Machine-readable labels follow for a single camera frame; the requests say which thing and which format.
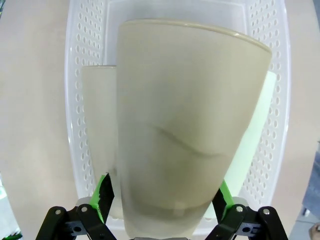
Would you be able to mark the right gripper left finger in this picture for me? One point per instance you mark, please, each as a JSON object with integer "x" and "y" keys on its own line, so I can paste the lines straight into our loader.
{"x": 75, "y": 225}

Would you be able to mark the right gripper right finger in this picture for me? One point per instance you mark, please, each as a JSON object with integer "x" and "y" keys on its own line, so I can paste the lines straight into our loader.
{"x": 250, "y": 225}

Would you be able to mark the beige plastic cup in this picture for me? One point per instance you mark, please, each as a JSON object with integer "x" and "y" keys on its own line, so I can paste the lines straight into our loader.
{"x": 180, "y": 112}

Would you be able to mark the white perforated plastic basket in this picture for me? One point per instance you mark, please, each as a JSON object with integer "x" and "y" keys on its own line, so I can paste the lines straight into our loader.
{"x": 85, "y": 50}

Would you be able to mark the person's blue jeans leg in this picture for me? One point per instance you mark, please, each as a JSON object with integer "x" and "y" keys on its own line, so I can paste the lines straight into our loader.
{"x": 312, "y": 185}

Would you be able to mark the cream plastic cup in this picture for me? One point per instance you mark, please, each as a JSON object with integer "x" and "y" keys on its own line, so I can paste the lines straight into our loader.
{"x": 100, "y": 112}

